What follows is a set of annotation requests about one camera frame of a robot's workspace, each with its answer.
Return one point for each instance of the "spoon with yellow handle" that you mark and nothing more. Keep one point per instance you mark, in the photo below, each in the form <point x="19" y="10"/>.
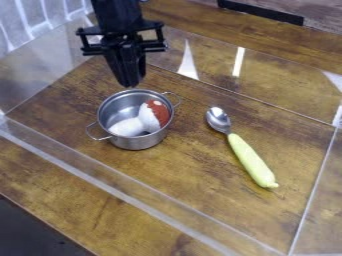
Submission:
<point x="251" y="161"/>

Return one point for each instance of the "black bar on table edge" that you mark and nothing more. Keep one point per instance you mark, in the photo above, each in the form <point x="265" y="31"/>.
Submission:
<point x="261" y="12"/>

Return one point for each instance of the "small silver pot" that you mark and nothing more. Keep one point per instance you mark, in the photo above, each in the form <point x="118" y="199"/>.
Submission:
<point x="122" y="106"/>

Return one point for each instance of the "red and white toy mushroom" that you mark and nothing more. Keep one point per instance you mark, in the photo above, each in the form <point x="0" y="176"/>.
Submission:
<point x="151" y="119"/>

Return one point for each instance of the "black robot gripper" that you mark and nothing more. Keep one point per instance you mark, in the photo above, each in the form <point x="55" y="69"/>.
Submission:
<point x="122" y="25"/>

